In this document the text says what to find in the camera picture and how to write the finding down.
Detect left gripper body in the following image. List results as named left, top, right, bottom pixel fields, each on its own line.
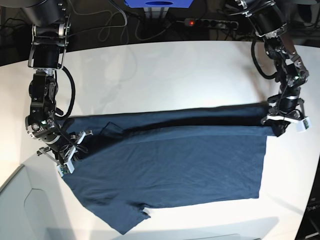
left=261, top=94, right=308, bottom=125

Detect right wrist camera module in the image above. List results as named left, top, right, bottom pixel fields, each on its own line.
left=56, top=161, right=75, bottom=177

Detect blue box on stand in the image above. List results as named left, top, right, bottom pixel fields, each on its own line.
left=124, top=0, right=193, bottom=8

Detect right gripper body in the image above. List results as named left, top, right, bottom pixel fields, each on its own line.
left=26, top=117, right=93, bottom=166

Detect white power strip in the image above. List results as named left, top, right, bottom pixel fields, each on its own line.
left=183, top=18, right=239, bottom=30

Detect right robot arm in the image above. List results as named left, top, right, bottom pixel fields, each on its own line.
left=23, top=0, right=92, bottom=176

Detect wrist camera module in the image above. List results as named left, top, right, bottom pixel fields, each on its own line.
left=56, top=161, right=75, bottom=177
left=296, top=116, right=312, bottom=133

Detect dark blue T-shirt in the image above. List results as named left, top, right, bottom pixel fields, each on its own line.
left=63, top=103, right=274, bottom=234

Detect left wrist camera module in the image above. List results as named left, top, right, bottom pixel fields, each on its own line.
left=296, top=116, right=312, bottom=133

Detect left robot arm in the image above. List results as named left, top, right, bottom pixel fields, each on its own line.
left=236, top=0, right=311, bottom=137

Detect grey looped floor cable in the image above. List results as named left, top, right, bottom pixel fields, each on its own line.
left=98, top=9, right=173, bottom=43

